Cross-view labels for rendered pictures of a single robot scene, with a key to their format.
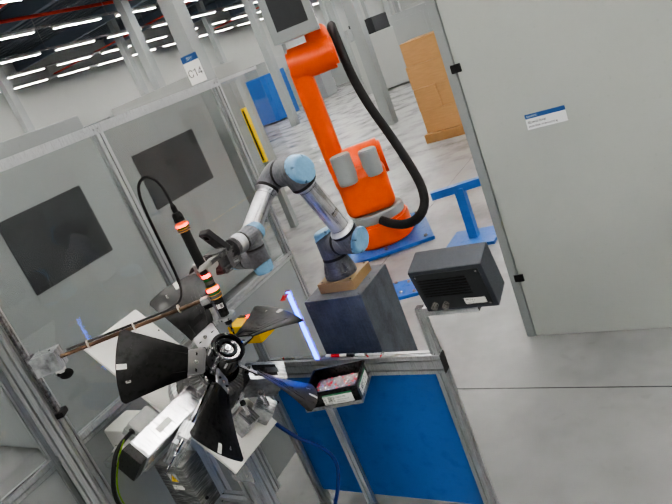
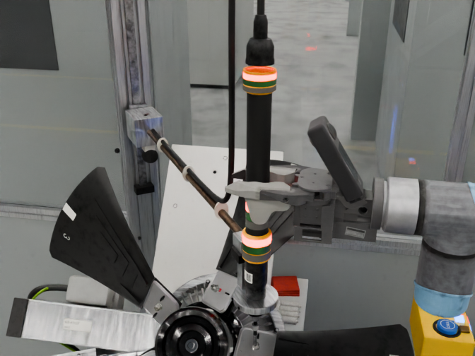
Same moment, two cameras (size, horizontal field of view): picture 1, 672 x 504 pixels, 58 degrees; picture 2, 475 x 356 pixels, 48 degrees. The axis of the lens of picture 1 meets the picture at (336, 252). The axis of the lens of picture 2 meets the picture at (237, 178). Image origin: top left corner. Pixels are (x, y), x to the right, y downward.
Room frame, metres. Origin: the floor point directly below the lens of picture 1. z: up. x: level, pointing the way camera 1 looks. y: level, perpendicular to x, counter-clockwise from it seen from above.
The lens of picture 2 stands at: (1.67, -0.16, 1.81)
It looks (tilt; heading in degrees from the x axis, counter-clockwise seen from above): 25 degrees down; 64
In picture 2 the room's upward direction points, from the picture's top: straight up
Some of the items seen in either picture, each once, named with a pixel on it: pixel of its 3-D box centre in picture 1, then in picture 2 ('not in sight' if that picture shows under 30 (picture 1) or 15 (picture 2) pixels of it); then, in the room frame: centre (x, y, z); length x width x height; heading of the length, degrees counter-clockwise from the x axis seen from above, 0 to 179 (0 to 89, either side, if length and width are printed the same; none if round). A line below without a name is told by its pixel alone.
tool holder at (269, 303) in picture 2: (218, 306); (252, 271); (1.99, 0.45, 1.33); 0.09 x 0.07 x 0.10; 89
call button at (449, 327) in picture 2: not in sight; (447, 327); (2.43, 0.43, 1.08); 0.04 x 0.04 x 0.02
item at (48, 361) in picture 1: (47, 361); (143, 126); (2.00, 1.06, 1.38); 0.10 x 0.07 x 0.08; 89
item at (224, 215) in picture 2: (133, 327); (187, 174); (2.00, 0.74, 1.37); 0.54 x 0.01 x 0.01; 89
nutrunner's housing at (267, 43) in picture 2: (201, 266); (257, 183); (1.99, 0.44, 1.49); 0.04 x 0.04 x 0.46
